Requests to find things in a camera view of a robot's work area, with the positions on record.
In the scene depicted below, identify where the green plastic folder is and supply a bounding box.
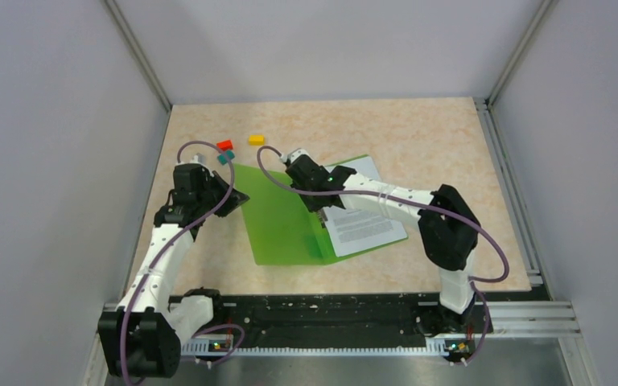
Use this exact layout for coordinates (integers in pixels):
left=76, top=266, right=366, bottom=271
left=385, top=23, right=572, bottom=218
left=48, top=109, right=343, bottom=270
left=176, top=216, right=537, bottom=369
left=227, top=154, right=410, bottom=267

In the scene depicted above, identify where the printed paper sheet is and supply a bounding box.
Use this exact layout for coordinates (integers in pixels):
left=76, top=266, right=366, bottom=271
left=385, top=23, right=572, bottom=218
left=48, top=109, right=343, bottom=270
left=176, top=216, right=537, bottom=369
left=320, top=156, right=410, bottom=258

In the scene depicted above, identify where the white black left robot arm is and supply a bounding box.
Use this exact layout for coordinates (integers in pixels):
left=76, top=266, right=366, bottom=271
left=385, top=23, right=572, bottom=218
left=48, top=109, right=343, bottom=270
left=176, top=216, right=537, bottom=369
left=97, top=162, right=249, bottom=381

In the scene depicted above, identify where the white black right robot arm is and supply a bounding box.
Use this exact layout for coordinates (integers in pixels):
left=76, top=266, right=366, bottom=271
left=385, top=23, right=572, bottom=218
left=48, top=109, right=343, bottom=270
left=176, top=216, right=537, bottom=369
left=281, top=149, right=478, bottom=331

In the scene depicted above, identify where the teal block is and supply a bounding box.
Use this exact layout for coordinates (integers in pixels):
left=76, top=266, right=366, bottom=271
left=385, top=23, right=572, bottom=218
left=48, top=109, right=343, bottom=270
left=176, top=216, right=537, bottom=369
left=217, top=150, right=236, bottom=166

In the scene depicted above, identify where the red block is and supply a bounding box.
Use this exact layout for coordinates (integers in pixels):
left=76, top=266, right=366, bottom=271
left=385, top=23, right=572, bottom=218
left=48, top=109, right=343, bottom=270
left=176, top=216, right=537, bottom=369
left=216, top=140, right=234, bottom=152

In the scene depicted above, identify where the yellow block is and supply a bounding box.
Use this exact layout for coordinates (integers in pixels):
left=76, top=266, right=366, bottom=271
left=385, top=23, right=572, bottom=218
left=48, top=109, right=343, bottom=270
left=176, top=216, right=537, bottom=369
left=248, top=134, right=266, bottom=146

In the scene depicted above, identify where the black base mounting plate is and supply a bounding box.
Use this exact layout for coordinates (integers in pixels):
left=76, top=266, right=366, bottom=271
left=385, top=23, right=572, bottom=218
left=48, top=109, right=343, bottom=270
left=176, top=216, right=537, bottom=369
left=207, top=293, right=492, bottom=349

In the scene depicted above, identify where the aluminium frame post left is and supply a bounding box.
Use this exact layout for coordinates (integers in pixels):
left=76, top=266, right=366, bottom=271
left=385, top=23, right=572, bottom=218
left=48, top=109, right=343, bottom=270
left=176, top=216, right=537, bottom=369
left=101, top=0, right=173, bottom=113

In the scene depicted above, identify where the aluminium frame post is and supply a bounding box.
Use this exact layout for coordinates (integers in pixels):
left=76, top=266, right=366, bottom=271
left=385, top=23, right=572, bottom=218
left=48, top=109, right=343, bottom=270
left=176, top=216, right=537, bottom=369
left=101, top=0, right=173, bottom=113
left=484, top=0, right=559, bottom=109

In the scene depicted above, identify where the aluminium side rail right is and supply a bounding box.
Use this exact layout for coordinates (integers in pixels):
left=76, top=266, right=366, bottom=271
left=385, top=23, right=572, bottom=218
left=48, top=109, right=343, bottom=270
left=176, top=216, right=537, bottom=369
left=473, top=97, right=545, bottom=287

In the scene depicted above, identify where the aluminium front rail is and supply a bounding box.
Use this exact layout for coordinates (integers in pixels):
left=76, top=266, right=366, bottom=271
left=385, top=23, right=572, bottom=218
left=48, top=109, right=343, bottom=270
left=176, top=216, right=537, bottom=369
left=95, top=301, right=582, bottom=358

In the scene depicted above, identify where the aluminium frame post right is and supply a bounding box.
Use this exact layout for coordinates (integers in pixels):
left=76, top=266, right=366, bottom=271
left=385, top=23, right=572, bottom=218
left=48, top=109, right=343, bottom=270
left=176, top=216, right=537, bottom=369
left=484, top=0, right=559, bottom=109

